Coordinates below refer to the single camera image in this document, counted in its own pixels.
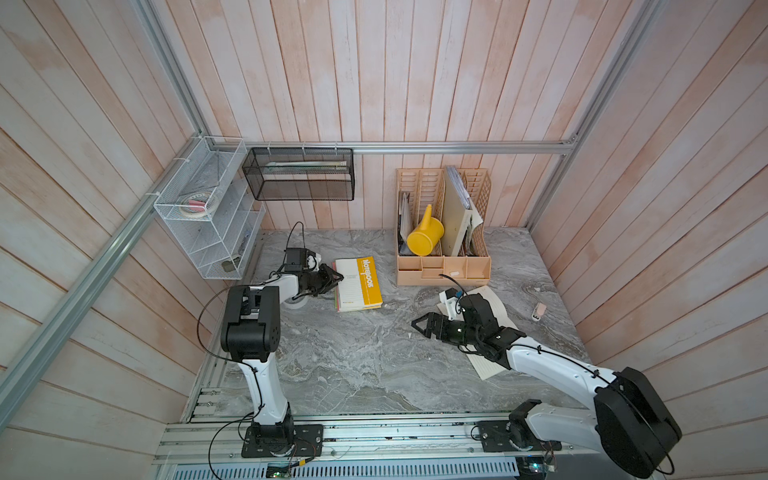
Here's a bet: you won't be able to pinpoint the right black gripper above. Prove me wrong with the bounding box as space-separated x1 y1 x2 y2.
412 312 482 348

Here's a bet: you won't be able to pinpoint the cream notebook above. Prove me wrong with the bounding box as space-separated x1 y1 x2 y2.
430 286 519 380

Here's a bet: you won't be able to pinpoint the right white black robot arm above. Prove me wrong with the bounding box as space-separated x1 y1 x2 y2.
411 288 682 479

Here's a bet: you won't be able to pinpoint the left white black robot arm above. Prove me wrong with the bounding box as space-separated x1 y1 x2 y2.
220 247 344 467

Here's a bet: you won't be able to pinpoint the clear tape roll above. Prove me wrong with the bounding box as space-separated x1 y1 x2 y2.
282 297 308 310

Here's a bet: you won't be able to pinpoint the yellow watering can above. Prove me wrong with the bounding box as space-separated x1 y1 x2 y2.
406 204 445 257

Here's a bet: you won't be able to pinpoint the beige desk organizer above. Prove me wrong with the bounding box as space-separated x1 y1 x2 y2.
396 166 492 286

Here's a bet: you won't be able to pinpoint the papers in organizer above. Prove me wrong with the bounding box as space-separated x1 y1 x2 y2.
464 199 484 256

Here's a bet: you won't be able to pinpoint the cream book in organizer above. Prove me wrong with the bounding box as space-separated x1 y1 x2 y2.
441 169 472 256

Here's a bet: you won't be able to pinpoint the tape roll on shelf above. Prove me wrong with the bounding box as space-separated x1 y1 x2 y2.
177 191 219 219

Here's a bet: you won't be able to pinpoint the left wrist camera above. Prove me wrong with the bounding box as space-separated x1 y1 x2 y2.
305 250 321 271

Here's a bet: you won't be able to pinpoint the black mesh wall basket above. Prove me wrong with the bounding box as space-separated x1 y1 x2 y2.
242 147 356 202

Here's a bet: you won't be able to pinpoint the white wire shelf rack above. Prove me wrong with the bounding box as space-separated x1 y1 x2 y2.
154 136 264 281

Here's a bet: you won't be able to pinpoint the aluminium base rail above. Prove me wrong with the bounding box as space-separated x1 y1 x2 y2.
152 413 628 479

